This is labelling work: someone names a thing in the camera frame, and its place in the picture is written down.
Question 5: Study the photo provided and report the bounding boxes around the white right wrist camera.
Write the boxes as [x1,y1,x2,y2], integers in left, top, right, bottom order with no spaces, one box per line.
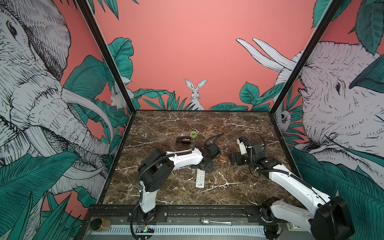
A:
[237,137,247,155]

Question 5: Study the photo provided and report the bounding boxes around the white remote control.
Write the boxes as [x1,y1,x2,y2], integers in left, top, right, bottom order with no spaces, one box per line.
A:
[196,169,206,189]

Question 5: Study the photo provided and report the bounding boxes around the metal spoon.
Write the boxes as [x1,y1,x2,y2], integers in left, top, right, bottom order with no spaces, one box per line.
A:
[199,217,233,226]

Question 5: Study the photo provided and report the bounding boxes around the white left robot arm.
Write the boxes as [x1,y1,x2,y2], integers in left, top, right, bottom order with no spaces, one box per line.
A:
[135,143,221,214]

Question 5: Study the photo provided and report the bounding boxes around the black enclosure corner post left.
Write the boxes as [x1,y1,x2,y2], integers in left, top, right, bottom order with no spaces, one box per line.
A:
[76,0,136,114]

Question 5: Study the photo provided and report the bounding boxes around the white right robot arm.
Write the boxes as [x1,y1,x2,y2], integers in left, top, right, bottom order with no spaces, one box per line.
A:
[231,137,355,240]

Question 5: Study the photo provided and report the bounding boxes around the black round knob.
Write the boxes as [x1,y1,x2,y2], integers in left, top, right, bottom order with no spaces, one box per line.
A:
[90,218,103,231]

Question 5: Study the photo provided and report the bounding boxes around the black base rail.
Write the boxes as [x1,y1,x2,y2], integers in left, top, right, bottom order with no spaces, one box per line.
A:
[84,205,268,225]

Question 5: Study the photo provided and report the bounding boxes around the black stapler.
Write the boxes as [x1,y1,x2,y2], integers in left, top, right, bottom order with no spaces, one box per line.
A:
[176,136,192,145]

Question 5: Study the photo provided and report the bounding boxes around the white perforated cable tray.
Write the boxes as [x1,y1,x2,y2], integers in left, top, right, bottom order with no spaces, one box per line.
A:
[89,224,267,237]

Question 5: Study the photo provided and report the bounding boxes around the black enclosure corner post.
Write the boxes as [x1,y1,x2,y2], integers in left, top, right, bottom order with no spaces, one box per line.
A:
[269,0,344,115]
[76,0,136,114]

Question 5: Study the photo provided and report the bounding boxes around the black enclosure corner post right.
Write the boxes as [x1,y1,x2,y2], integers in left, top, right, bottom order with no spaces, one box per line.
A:
[269,0,344,115]

